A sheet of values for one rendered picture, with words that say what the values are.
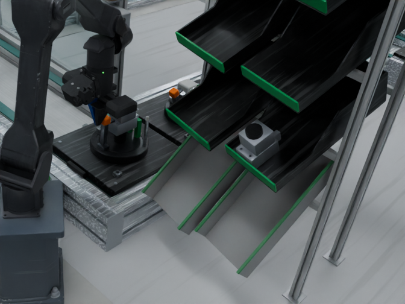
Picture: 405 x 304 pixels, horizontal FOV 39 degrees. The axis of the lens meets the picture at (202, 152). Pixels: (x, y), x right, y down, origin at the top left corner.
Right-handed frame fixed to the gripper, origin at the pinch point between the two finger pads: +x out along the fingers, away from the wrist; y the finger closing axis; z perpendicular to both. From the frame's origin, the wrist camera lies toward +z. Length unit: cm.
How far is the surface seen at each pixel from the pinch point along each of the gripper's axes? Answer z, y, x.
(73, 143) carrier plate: 0.7, -7.6, 12.6
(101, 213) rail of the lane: 10.9, 14.8, 13.5
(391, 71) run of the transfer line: -124, 19, 18
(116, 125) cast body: -4.1, 1.7, 4.2
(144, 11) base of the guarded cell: -91, -77, 24
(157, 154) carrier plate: -12.5, 7.9, 12.6
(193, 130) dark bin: 1.8, 28.5, -11.4
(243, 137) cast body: 1.3, 39.0, -15.6
